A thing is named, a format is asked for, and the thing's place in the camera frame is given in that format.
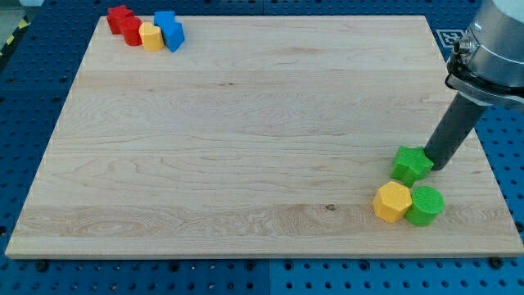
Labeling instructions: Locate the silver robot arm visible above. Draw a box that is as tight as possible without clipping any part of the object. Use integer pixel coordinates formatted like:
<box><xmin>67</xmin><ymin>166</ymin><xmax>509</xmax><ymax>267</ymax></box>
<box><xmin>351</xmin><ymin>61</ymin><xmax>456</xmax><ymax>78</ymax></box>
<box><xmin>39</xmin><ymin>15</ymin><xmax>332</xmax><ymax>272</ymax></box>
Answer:
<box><xmin>424</xmin><ymin>0</ymin><xmax>523</xmax><ymax>170</ymax></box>

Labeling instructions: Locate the blue block behind cube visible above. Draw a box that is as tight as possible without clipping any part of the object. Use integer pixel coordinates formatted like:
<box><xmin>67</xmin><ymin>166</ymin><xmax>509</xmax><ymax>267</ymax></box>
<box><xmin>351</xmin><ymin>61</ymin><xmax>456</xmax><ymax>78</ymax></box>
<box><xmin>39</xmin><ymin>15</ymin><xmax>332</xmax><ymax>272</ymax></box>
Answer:
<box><xmin>153</xmin><ymin>11</ymin><xmax>176</xmax><ymax>27</ymax></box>

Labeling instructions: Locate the yellow hexagon block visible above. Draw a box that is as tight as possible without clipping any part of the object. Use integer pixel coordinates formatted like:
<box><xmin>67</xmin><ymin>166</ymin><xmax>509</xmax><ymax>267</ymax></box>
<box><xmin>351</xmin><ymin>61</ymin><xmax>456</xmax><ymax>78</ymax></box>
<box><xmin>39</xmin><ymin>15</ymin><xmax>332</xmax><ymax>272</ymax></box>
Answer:
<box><xmin>373</xmin><ymin>181</ymin><xmax>413</xmax><ymax>223</ymax></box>

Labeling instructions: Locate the fiducial marker tag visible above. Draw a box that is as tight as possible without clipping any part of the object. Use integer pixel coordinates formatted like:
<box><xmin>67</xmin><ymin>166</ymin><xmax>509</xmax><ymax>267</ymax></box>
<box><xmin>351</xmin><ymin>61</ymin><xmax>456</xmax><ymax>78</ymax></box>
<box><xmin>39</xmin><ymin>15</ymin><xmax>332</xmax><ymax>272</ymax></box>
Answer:
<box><xmin>436</xmin><ymin>29</ymin><xmax>465</xmax><ymax>48</ymax></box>

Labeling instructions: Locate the green cylinder block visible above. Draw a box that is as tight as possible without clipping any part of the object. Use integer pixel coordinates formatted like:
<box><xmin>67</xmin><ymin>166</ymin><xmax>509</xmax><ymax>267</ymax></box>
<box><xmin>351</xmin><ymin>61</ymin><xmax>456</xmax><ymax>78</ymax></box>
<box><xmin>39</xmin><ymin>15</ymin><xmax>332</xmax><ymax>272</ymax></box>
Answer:
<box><xmin>404</xmin><ymin>186</ymin><xmax>445</xmax><ymax>226</ymax></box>

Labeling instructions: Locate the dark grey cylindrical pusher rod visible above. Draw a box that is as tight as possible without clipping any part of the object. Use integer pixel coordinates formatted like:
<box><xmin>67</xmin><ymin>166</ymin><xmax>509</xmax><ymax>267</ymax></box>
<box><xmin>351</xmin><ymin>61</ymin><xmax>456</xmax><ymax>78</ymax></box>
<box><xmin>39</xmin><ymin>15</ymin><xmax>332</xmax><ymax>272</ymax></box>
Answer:
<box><xmin>424</xmin><ymin>93</ymin><xmax>488</xmax><ymax>170</ymax></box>

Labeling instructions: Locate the yellow heart block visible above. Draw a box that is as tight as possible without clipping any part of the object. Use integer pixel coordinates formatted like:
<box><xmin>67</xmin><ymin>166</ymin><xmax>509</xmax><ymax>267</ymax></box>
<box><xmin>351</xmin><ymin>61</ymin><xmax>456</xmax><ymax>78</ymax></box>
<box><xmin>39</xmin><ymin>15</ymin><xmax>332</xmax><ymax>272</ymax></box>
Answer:
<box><xmin>138</xmin><ymin>21</ymin><xmax>165</xmax><ymax>52</ymax></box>

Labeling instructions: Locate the light wooden board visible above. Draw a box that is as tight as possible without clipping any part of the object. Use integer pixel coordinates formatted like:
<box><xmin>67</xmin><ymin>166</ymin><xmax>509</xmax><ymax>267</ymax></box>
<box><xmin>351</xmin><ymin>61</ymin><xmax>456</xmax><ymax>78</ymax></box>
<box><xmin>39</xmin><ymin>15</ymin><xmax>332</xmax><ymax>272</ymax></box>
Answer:
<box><xmin>6</xmin><ymin>16</ymin><xmax>523</xmax><ymax>259</ymax></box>

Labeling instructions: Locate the green star block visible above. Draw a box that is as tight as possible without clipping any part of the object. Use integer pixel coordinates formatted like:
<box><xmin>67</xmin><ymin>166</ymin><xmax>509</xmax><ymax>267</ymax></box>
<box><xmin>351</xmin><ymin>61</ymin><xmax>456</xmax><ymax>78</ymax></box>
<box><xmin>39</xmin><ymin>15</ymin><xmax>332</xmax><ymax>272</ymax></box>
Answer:
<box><xmin>391</xmin><ymin>146</ymin><xmax>434</xmax><ymax>188</ymax></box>

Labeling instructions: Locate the red cylinder block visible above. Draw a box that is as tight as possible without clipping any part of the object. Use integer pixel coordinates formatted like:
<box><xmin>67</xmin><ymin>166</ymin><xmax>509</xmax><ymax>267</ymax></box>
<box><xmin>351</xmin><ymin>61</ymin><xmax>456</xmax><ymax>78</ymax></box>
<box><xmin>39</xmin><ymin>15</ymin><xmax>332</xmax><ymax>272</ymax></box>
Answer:
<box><xmin>120</xmin><ymin>16</ymin><xmax>142</xmax><ymax>47</ymax></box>

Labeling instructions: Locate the red star block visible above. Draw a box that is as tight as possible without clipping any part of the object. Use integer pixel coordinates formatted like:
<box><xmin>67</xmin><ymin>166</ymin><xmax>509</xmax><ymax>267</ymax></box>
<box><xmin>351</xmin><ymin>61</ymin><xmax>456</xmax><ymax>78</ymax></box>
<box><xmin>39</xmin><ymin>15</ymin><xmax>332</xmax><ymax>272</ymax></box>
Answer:
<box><xmin>106</xmin><ymin>5</ymin><xmax>134</xmax><ymax>34</ymax></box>

